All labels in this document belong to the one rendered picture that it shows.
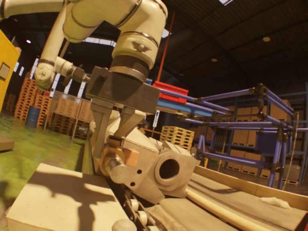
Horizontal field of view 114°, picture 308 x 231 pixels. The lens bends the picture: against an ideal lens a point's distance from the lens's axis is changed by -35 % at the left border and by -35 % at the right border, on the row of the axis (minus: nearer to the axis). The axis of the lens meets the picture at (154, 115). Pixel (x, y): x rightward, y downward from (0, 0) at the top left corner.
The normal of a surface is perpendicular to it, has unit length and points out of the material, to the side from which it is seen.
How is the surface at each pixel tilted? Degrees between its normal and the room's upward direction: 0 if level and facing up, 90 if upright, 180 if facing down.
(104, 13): 169
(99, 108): 90
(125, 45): 91
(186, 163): 90
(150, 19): 101
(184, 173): 90
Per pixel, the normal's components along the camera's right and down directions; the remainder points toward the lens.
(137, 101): 0.40, -0.04
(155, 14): 0.68, 0.06
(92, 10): -0.23, 0.96
